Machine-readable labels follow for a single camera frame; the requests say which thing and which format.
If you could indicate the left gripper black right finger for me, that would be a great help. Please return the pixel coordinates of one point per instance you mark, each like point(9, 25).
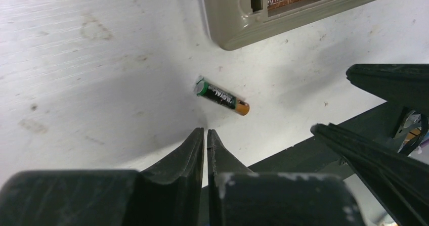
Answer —
point(239, 196)

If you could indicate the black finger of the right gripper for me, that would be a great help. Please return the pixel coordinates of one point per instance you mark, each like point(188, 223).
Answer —
point(398, 182)
point(404, 84)

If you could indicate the orange black AAA battery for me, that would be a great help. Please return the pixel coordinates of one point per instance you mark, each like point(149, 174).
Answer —
point(210, 91)

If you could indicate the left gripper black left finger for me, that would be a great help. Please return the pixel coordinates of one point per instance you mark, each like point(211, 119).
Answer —
point(166, 193)

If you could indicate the beige remote control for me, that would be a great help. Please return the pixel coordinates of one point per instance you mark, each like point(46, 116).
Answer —
point(233, 24)

